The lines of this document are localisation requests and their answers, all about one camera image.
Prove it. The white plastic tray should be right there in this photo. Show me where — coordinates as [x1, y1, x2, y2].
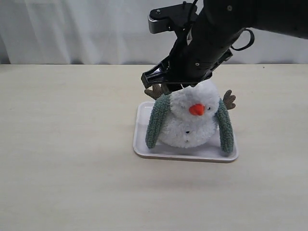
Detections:
[132, 101, 239, 163]

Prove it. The white plush snowman toy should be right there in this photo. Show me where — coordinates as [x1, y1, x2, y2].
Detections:
[144, 80, 237, 149]

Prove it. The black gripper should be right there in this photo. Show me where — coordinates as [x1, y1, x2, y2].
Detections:
[141, 24, 233, 94]

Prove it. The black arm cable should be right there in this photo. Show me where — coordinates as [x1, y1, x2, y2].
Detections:
[231, 27, 256, 51]

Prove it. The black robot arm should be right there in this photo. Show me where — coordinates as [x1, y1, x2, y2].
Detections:
[141, 0, 308, 94]

